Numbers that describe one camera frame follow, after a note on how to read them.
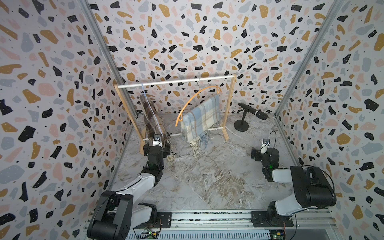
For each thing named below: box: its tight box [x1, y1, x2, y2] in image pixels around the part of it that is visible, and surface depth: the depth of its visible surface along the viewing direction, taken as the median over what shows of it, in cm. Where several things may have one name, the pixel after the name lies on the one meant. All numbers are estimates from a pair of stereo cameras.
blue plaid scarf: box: [180, 94, 221, 157], surface depth 96 cm
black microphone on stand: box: [234, 102, 268, 132], surface depth 105 cm
